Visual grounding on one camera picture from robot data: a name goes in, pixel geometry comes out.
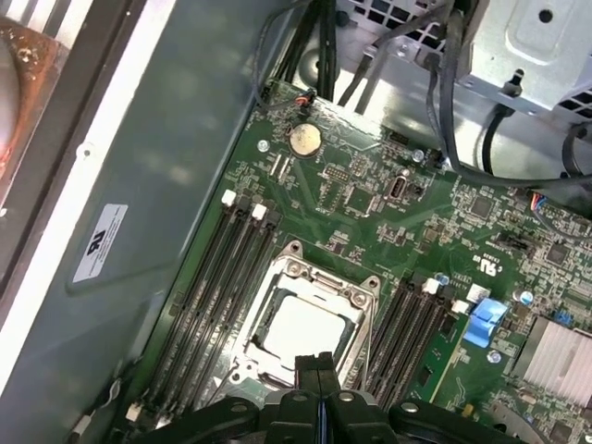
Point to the gray metal drive cage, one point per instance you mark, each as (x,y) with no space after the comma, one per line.
(546,60)

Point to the CPU socket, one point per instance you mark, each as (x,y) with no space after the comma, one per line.
(270,319)

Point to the silver finned heatsink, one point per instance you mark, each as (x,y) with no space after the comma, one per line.
(555,351)

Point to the green motherboard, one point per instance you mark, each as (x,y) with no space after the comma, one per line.
(370,231)

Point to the black open PC case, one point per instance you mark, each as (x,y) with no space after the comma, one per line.
(185,139)

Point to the brown square base plate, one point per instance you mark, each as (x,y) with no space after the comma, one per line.
(46,60)

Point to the blue motherboard connector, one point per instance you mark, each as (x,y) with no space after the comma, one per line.
(483,324)

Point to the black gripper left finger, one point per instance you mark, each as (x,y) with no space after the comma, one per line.
(287,416)

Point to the silver internal USB port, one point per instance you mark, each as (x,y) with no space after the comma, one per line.
(400,186)

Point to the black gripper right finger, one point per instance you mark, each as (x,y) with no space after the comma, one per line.
(351,416)

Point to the round coin battery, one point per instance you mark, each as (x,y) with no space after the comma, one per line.
(304,140)

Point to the silver square CPU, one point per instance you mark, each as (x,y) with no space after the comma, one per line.
(305,328)

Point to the white case label sticker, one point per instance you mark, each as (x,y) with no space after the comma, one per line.
(99,245)

